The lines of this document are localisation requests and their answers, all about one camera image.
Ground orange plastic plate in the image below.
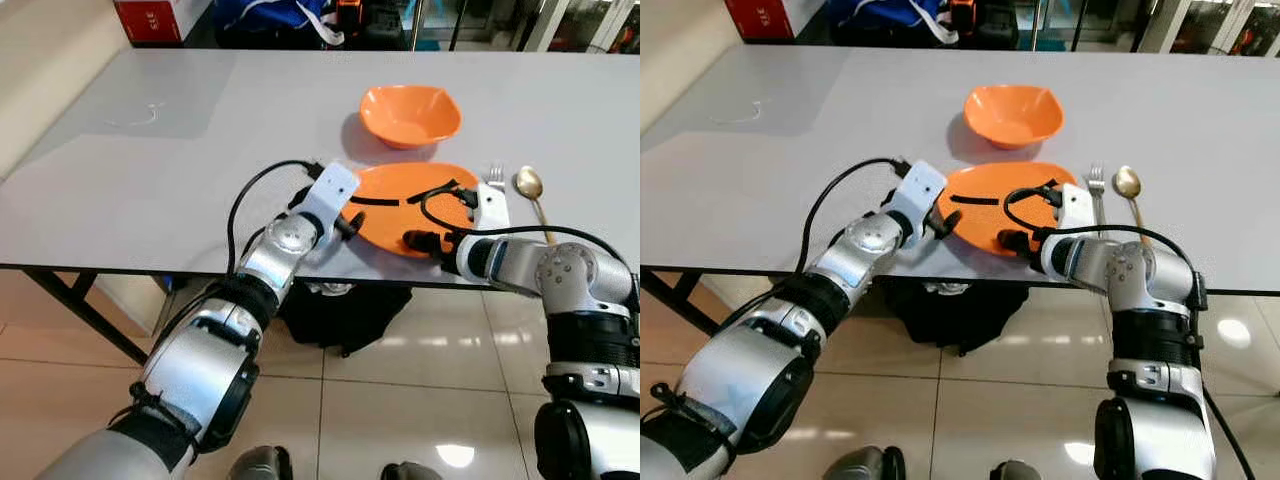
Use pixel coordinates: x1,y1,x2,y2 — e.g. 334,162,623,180
939,161,1080,258
344,161,482,260

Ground gold metal spoon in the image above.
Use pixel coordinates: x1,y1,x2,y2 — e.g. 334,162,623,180
1112,164,1152,237
513,166,557,247

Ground orange plastic bowl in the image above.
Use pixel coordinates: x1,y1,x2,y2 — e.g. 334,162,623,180
359,85,464,152
963,84,1066,152

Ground black bag under table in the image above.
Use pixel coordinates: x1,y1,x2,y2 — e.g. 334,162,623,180
884,282,1013,358
277,282,414,358

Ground orange and black device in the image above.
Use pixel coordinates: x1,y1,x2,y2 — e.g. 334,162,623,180
948,0,980,41
335,0,367,42

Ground blue fabric bag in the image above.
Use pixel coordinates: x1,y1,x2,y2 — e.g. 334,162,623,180
212,0,347,48
824,0,958,45

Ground black metal table leg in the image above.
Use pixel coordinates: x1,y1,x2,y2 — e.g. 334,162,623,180
20,267,153,367
640,269,703,333

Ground grey left robot foot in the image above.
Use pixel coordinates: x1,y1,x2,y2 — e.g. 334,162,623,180
824,445,908,480
227,445,294,480

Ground red and white cardboard box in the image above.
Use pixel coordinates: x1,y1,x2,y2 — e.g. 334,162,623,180
722,0,824,42
112,0,214,47

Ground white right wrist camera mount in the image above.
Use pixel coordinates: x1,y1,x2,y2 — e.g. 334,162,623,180
1057,182,1094,237
476,184,512,238

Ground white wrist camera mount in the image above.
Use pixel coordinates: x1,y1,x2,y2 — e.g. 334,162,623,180
476,184,512,238
1057,182,1094,237
884,159,949,237
299,161,362,237

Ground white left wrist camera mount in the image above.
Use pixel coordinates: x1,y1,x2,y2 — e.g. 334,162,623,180
884,159,949,237
299,161,362,237

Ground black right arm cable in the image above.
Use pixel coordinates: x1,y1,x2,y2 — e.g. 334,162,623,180
1002,184,1257,480
418,186,641,303

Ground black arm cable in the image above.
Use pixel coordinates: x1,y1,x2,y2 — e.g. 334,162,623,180
225,159,324,277
795,156,912,274
418,186,641,303
1002,184,1257,480

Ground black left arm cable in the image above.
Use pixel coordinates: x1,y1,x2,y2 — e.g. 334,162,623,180
795,156,912,274
225,159,324,277

